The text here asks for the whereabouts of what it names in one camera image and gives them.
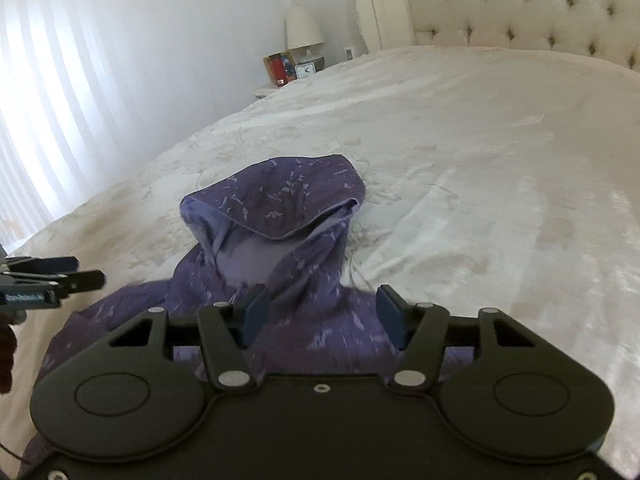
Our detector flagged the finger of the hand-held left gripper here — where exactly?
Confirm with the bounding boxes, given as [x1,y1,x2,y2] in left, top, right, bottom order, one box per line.
[4,256,81,274]
[10,269,107,295]

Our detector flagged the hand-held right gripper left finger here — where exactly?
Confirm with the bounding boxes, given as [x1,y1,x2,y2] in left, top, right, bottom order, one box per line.
[104,284,271,392]

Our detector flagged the person's left forearm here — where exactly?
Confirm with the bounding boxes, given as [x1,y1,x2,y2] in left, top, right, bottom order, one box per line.
[0,321,18,395]

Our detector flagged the purple hooded garment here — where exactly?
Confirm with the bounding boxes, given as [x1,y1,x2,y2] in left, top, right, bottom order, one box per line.
[17,154,476,480]

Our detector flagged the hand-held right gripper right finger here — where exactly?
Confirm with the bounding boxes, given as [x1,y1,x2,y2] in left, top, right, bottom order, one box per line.
[375,284,540,392]

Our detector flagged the white carved bed post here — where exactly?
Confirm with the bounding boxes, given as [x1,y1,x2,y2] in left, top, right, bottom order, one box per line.
[348,0,433,56]

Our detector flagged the white table lamp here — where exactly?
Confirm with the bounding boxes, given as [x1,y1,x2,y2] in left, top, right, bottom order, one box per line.
[285,5,326,68]

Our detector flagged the cream tufted headboard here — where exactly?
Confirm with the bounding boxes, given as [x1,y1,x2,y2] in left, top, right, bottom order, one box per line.
[407,0,640,73]

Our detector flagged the white nightstand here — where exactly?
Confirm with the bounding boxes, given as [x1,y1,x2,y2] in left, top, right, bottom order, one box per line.
[254,82,288,101]

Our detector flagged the bed with white bedspread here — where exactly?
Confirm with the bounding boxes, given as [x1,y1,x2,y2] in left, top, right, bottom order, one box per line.
[0,45,640,480]

